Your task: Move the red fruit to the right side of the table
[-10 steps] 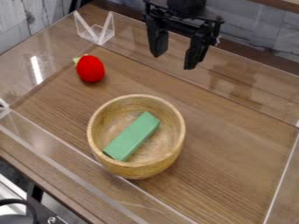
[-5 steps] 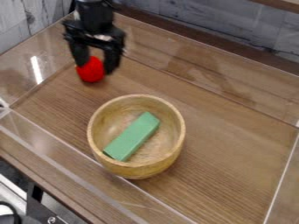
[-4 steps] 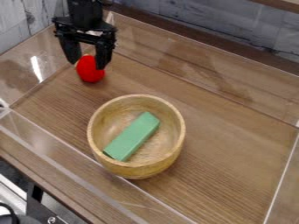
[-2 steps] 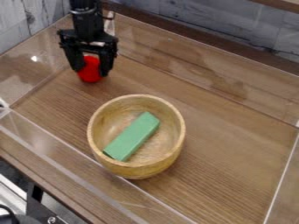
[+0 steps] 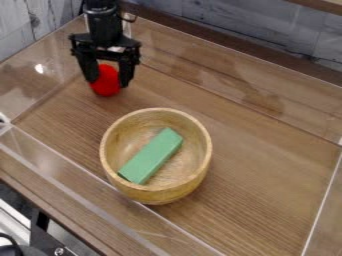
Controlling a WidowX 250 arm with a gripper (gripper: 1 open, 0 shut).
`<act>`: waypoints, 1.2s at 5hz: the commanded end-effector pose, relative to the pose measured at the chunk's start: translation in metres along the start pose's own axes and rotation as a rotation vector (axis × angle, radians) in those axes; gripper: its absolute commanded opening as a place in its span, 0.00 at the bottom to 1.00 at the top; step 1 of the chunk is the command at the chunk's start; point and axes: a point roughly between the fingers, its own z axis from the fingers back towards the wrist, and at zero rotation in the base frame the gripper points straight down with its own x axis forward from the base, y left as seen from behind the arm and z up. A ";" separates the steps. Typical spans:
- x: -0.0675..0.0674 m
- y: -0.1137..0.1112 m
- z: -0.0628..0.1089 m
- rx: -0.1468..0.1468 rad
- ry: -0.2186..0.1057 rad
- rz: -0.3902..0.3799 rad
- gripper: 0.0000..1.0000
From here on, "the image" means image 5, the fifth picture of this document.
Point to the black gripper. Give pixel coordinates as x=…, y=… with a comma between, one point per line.
x=105, y=43

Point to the red plush strawberry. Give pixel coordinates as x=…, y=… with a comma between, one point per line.
x=106, y=86

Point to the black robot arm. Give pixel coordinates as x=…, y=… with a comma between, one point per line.
x=102, y=5

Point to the wooden bowl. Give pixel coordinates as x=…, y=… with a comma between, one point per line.
x=182, y=173

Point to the green rectangular block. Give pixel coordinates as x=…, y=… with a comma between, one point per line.
x=152, y=157

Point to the clear acrylic tray wall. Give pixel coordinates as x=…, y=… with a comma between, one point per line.
x=118, y=226

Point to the black table frame bracket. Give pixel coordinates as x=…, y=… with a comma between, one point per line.
x=54, y=240

